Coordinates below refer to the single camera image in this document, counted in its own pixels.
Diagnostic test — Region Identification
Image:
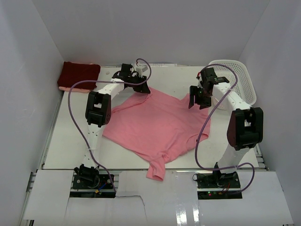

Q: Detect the white paper strip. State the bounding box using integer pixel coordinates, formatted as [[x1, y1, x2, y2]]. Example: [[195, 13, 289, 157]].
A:
[[149, 63, 177, 67]]

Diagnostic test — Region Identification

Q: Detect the folded dark red t-shirt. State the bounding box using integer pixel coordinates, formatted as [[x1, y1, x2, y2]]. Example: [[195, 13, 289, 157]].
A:
[[57, 62, 101, 90]]

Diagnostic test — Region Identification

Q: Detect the folded light pink t-shirt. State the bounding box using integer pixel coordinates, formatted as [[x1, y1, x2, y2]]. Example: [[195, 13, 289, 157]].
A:
[[58, 86, 91, 93]]

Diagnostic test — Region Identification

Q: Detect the white perforated plastic basket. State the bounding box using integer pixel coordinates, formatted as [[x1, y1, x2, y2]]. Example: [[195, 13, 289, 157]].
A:
[[209, 60, 257, 114]]

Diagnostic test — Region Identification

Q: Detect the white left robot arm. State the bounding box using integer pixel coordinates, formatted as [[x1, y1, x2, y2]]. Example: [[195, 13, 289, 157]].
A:
[[68, 58, 152, 170]]

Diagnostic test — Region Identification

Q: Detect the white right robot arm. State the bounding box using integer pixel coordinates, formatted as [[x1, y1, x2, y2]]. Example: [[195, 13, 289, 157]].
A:
[[189, 64, 263, 182]]

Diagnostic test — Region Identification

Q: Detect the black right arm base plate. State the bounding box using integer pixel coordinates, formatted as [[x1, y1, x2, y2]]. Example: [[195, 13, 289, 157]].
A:
[[192, 173, 243, 200]]

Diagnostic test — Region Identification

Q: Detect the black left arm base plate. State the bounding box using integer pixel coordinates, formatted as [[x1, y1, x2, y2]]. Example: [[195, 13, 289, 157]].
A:
[[70, 174, 116, 198]]

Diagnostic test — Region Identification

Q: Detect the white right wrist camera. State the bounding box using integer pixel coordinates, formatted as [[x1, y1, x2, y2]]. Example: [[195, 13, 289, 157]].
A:
[[196, 72, 203, 88]]

